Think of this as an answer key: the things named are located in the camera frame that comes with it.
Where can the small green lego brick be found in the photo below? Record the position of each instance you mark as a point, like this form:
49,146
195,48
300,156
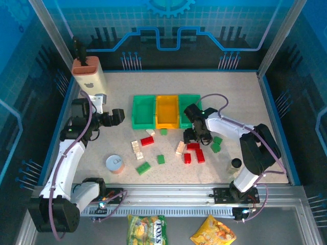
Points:
163,132
217,140
161,159
215,147

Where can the red lego brick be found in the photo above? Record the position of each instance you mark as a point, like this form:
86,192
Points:
187,158
200,156
193,146
147,141

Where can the green plastic bin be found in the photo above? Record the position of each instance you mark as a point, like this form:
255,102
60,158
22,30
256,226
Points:
144,112
189,98

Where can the long cream lego brick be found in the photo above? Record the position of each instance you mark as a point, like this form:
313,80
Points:
135,146

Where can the small cream lego brick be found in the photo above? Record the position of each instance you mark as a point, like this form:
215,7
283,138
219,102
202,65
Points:
150,132

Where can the yellow plastic bin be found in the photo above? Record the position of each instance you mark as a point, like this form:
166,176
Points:
167,112

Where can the long green lego brick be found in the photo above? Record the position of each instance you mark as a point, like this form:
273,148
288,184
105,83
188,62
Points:
143,168

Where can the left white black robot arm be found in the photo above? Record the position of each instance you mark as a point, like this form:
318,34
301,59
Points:
61,168

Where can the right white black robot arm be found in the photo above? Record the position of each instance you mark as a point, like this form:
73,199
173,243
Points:
224,127

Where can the small jar with black lid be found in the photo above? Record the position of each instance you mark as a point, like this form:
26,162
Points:
236,163

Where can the tin can with pull tab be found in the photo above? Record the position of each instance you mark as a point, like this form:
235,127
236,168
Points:
115,163

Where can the cream knife block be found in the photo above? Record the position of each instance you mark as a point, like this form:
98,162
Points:
89,76

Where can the small circuit board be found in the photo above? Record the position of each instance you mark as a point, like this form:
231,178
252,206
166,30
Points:
101,205
242,213

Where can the yellow snack bag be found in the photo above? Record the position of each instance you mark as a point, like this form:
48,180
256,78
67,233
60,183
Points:
212,232

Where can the green snack bag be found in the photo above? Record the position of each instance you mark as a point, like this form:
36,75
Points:
148,229

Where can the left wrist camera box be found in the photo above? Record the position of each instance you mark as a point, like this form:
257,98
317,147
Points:
101,99

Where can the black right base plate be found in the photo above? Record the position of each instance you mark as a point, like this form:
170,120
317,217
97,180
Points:
222,195

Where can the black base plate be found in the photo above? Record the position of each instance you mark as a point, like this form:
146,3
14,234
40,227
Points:
115,194
222,195

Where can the aluminium frame rail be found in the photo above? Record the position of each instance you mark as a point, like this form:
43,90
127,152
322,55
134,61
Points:
166,194

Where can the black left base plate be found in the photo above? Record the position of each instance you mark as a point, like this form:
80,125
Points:
115,194

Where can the aluminium frame post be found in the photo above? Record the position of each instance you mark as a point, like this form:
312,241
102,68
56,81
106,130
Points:
281,33
51,30

